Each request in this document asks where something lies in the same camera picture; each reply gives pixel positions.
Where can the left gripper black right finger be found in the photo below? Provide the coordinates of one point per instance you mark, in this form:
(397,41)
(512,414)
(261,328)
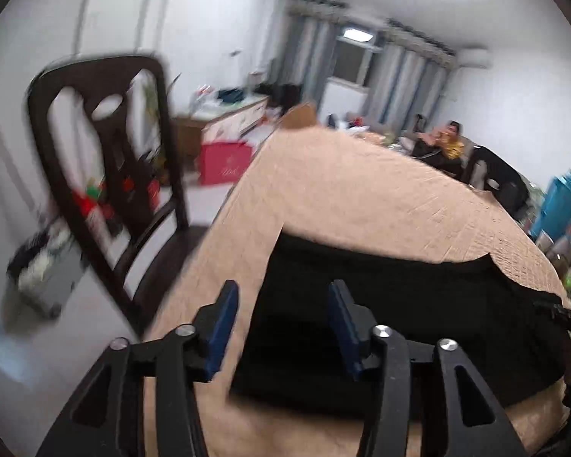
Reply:
(404,380)

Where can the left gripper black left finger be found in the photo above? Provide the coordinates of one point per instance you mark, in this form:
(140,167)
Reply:
(105,414)

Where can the black pants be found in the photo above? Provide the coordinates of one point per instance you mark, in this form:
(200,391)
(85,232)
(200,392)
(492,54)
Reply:
(291,358)

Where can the grey trash bin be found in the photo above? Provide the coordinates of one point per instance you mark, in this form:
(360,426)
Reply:
(46,269)

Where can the dark wooden chair near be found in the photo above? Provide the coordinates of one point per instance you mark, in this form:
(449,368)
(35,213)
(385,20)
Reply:
(102,84)

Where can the dark wooden chair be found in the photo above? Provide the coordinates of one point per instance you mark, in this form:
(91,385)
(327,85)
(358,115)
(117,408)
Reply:
(102,84)
(501,179)

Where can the blue thermos jug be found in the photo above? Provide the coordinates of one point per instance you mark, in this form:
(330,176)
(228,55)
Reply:
(554,216)

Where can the dark wooden chair far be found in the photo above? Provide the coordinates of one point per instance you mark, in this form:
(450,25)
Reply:
(501,179)

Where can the seated person yellow top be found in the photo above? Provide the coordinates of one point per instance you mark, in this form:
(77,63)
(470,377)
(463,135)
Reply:
(442,148)

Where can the red gift bag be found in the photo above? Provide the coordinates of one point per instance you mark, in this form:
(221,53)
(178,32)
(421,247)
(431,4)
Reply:
(223,162)

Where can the beige quilted bed cover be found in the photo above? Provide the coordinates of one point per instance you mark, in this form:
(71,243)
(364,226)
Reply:
(325,185)

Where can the wooden side cabinet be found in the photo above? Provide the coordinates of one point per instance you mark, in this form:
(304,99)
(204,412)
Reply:
(216,122)

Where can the striped blue grey curtains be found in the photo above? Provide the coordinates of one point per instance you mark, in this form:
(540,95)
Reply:
(391,74)

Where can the white air conditioner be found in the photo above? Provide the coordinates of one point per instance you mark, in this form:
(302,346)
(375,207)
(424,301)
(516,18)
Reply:
(479,58)

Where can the window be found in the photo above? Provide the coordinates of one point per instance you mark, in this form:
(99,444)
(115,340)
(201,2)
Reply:
(357,53)

